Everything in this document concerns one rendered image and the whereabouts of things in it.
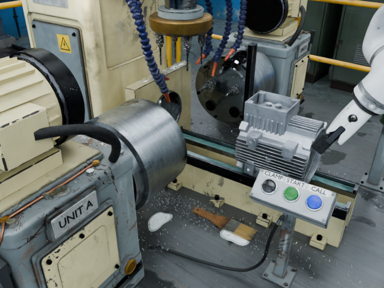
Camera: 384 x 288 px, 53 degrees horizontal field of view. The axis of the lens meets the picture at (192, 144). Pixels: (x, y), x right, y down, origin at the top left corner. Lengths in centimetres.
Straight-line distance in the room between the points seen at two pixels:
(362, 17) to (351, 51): 34
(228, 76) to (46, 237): 87
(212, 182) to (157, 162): 34
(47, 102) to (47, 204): 17
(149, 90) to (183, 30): 23
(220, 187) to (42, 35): 72
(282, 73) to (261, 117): 50
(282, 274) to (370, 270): 24
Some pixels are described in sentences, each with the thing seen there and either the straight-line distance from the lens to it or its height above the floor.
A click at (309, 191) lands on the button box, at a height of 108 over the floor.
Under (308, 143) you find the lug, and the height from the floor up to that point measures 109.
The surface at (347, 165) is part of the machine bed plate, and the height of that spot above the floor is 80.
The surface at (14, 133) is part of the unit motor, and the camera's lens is 62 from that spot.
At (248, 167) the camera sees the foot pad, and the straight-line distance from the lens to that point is 108.
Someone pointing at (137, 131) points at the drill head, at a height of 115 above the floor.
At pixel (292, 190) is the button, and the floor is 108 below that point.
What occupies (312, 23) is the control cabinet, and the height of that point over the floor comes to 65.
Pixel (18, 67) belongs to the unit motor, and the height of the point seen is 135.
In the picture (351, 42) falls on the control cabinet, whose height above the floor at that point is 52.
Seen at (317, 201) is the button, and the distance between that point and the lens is 83.
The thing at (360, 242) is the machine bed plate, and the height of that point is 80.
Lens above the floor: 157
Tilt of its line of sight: 30 degrees down
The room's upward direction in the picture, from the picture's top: straight up
